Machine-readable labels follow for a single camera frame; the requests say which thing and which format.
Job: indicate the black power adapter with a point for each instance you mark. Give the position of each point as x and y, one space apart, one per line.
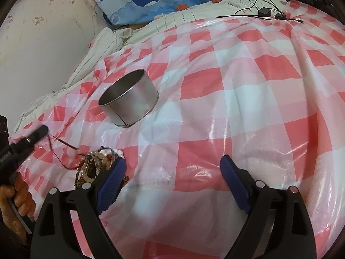
279 16
264 11

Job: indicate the person's left hand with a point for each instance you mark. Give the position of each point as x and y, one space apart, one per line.
23 194

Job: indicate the red white checked plastic tablecloth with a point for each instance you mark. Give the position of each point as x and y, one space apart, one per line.
215 113

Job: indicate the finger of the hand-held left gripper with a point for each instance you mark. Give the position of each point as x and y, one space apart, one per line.
35 136

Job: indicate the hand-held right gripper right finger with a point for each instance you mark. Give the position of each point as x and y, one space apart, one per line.
234 180

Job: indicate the round metal tin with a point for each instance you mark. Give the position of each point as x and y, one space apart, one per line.
134 105

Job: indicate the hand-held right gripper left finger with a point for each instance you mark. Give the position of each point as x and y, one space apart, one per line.
113 180

